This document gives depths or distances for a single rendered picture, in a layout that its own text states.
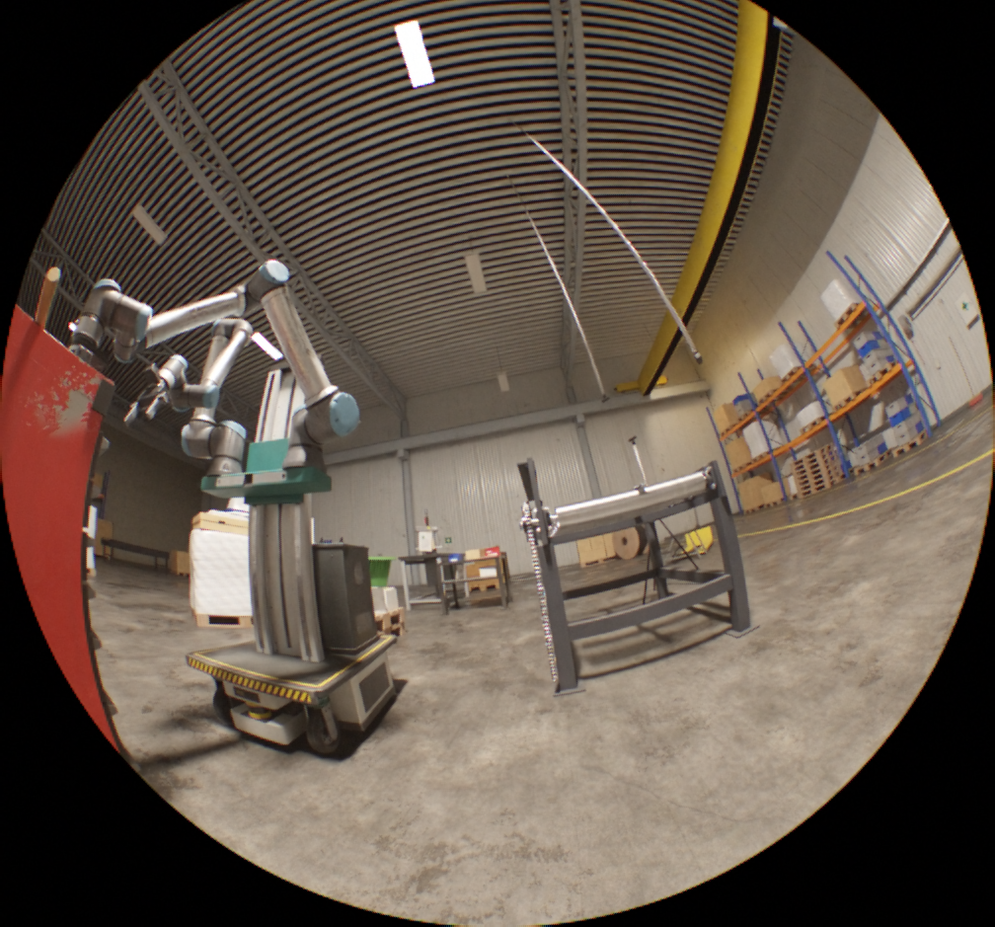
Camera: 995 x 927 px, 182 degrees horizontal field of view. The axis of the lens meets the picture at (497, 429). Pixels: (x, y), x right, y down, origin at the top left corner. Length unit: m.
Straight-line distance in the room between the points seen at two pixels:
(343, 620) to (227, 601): 2.67
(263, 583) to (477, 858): 1.28
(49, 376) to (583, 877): 1.14
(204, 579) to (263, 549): 2.50
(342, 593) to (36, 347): 1.36
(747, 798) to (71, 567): 1.21
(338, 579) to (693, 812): 1.48
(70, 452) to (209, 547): 3.50
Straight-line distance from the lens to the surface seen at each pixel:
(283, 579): 1.52
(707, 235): 8.54
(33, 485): 0.56
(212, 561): 4.00
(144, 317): 1.00
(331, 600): 1.53
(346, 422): 1.17
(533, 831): 0.93
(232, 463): 1.56
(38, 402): 0.58
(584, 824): 0.93
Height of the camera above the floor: 0.71
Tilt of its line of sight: 23 degrees up
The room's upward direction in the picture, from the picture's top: 9 degrees counter-clockwise
